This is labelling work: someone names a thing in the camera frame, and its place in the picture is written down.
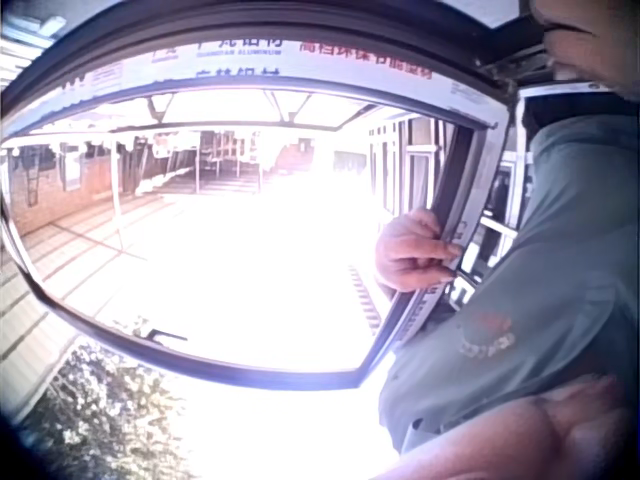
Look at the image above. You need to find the person's left hand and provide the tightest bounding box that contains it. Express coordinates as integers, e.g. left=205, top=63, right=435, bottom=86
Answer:
left=374, top=207, right=465, bottom=294

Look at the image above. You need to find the window sash with white film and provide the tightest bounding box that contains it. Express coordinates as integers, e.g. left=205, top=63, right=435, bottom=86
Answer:
left=0, top=33, right=517, bottom=392

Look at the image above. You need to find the row of white window frames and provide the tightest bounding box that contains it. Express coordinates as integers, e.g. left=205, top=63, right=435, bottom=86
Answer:
left=367, top=113, right=459, bottom=219

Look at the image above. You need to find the outdoor shed with metal roof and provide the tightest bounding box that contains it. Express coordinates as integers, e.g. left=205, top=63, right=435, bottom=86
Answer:
left=0, top=92, right=386, bottom=201

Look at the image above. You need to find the green tree foliage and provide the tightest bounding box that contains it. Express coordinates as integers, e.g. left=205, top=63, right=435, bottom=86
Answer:
left=19, top=339, right=201, bottom=480

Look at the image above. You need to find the dark outer window frame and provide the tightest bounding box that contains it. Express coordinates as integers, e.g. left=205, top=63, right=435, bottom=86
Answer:
left=0, top=0, right=556, bottom=109

